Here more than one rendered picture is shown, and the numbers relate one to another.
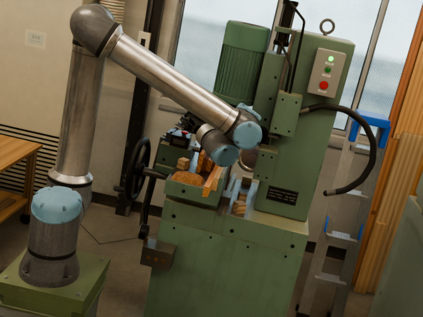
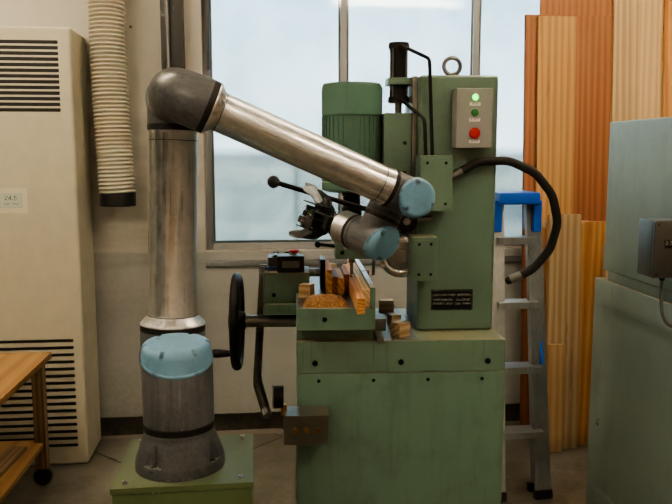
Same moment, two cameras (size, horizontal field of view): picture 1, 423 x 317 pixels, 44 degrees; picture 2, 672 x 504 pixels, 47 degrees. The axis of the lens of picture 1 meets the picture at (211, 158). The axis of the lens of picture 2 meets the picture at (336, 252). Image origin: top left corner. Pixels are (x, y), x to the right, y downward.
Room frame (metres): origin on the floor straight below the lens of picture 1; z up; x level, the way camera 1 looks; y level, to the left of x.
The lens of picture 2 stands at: (-0.17, 0.35, 1.31)
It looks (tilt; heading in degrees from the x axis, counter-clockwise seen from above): 7 degrees down; 351
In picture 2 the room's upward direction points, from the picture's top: straight up
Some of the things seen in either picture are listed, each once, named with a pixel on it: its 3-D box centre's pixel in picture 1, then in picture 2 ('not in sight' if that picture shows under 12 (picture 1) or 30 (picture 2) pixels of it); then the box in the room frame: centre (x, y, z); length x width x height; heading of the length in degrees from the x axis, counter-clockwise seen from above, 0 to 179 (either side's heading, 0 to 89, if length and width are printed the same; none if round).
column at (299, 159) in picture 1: (301, 125); (449, 202); (2.05, -0.33, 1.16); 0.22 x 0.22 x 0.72; 84
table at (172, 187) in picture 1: (194, 166); (315, 298); (2.12, 0.07, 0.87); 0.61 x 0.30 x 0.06; 174
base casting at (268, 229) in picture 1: (239, 206); (391, 337); (2.07, -0.16, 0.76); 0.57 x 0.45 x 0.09; 84
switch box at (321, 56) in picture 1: (326, 72); (472, 118); (1.91, -0.34, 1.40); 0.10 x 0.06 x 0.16; 84
